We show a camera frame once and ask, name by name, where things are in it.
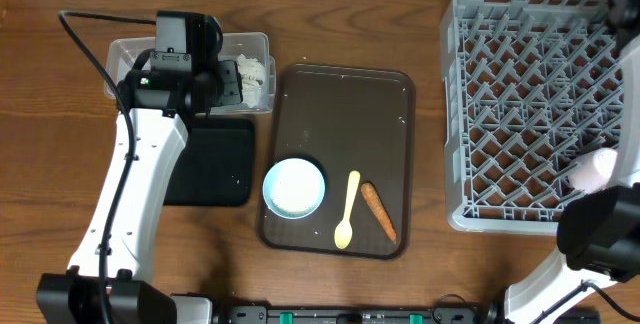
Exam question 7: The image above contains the white cup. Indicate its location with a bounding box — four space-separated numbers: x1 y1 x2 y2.
567 148 618 194

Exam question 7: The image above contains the grey dishwasher rack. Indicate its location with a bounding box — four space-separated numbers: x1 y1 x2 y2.
440 0 624 235

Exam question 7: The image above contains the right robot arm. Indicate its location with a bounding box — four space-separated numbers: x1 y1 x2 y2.
485 0 639 323

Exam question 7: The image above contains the yellow plastic spoon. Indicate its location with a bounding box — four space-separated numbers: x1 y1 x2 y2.
334 170 361 249

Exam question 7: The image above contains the small bowl of rice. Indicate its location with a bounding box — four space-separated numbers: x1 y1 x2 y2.
262 158 326 220

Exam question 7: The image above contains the crumpled white tissue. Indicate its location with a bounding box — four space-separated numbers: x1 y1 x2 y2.
236 54 266 109

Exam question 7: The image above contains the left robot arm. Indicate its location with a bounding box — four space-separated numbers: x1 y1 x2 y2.
36 10 242 323

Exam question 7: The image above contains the clear plastic waste bin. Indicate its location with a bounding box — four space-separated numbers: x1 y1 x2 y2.
106 32 277 115

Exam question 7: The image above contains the dark brown serving tray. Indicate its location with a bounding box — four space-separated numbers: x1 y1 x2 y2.
257 64 415 260

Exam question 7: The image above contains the black waste tray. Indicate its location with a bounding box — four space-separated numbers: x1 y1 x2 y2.
164 117 255 207

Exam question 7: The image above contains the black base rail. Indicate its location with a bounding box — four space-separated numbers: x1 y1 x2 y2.
169 304 602 324

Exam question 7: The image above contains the orange carrot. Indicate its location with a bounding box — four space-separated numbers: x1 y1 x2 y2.
361 182 397 244

